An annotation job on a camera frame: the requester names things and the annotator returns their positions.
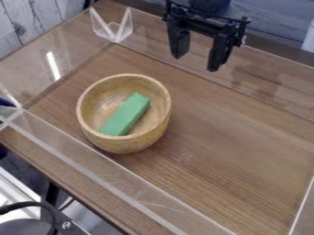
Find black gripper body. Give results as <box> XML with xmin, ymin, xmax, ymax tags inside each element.
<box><xmin>164</xmin><ymin>0</ymin><xmax>250</xmax><ymax>47</ymax></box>

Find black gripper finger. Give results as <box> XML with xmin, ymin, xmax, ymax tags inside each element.
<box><xmin>208</xmin><ymin>33</ymin><xmax>234</xmax><ymax>73</ymax></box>
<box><xmin>168</xmin><ymin>17</ymin><xmax>190</xmax><ymax>59</ymax></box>

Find green rectangular block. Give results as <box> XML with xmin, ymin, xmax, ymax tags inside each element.
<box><xmin>99</xmin><ymin>93</ymin><xmax>152</xmax><ymax>136</ymax></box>

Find brown wooden bowl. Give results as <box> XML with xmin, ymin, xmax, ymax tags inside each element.
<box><xmin>77</xmin><ymin>73</ymin><xmax>173</xmax><ymax>153</ymax></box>

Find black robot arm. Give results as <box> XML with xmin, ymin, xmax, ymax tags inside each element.
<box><xmin>164</xmin><ymin>0</ymin><xmax>252</xmax><ymax>73</ymax></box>

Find white object at right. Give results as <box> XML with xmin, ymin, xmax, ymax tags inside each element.
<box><xmin>303</xmin><ymin>28</ymin><xmax>314</xmax><ymax>52</ymax></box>

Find clear acrylic tray walls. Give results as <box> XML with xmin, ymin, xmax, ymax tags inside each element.
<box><xmin>0</xmin><ymin>2</ymin><xmax>314</xmax><ymax>235</ymax></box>

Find blue object at edge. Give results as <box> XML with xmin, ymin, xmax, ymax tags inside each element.
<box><xmin>0</xmin><ymin>97</ymin><xmax>15</xmax><ymax>107</ymax></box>

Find black metal table leg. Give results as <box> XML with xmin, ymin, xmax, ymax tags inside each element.
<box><xmin>46</xmin><ymin>183</ymin><xmax>61</xmax><ymax>206</ymax></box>

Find black bracket with screw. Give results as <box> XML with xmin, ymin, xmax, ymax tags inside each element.
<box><xmin>41</xmin><ymin>205</ymin><xmax>91</xmax><ymax>235</ymax></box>

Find black cable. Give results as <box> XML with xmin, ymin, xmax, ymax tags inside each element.
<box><xmin>0</xmin><ymin>200</ymin><xmax>61</xmax><ymax>235</ymax></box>

